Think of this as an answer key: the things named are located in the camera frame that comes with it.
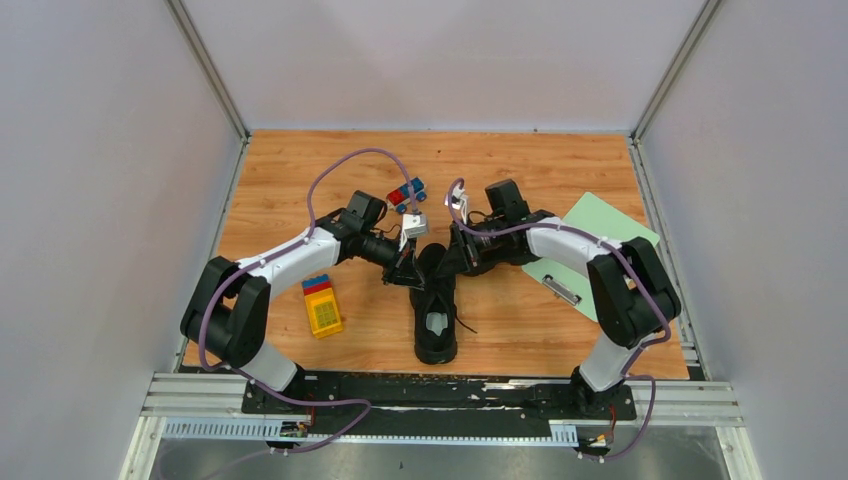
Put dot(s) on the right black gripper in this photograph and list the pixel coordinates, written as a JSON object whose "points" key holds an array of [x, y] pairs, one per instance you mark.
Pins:
{"points": [[460, 256]]}

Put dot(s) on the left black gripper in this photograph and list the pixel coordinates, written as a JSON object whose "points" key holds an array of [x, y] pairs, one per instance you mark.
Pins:
{"points": [[406, 272]]}

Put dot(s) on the black sneaker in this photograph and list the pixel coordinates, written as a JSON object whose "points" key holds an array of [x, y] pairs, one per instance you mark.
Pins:
{"points": [[434, 310], [486, 252]]}

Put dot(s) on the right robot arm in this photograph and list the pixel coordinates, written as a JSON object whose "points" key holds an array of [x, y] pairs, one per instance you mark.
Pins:
{"points": [[633, 296]]}

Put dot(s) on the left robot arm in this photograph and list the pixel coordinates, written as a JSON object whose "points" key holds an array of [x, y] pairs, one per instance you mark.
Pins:
{"points": [[228, 311]]}

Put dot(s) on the toy brick car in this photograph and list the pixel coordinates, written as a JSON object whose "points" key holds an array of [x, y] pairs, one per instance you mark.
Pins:
{"points": [[399, 199]]}

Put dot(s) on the yellow toy block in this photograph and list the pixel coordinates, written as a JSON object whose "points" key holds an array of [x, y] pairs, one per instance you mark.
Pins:
{"points": [[321, 305]]}

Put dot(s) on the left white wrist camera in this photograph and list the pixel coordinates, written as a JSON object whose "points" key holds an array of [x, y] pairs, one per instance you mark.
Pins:
{"points": [[413, 225]]}

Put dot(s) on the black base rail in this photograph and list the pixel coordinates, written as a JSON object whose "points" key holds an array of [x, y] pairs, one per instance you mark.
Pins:
{"points": [[408, 404]]}

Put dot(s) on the white cable duct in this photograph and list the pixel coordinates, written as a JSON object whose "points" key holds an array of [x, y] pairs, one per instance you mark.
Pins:
{"points": [[557, 434]]}

